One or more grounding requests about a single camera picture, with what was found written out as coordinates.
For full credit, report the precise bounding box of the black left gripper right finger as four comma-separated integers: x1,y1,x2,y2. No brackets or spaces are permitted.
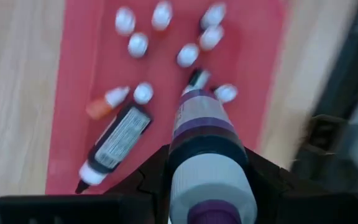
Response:
246,147,335,224

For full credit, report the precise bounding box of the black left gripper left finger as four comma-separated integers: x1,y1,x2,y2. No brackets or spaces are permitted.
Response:
87,144,171,224

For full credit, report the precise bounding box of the large black food coloring bottle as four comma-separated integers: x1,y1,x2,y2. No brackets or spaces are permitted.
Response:
75,104,153,195

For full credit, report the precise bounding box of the large purple food coloring bottle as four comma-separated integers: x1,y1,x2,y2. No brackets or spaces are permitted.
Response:
167,88,259,224

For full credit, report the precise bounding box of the small orange food coloring bottle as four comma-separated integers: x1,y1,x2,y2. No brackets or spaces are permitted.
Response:
85,86,131,121

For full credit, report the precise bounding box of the small green food coloring bottle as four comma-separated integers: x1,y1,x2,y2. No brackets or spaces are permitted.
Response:
133,82,154,105

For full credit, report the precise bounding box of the small dark food coloring bottle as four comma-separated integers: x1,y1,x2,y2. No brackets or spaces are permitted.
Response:
213,83,239,104

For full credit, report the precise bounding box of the small black food coloring bottle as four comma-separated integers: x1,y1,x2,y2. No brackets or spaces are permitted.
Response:
181,68,211,96

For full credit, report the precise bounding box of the small red food coloring bottle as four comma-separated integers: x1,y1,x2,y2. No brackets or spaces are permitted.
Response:
114,6,136,37

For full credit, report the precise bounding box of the red translucent plastic bin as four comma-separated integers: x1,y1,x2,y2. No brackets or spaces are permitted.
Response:
45,0,287,195

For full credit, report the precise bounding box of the black aluminium table frame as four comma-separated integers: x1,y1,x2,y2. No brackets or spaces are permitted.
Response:
290,0,358,195

